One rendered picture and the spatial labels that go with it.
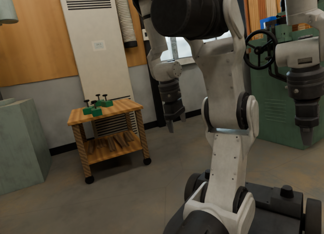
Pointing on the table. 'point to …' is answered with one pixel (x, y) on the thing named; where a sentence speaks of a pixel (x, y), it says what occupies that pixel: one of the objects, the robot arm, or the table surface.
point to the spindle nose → (282, 3)
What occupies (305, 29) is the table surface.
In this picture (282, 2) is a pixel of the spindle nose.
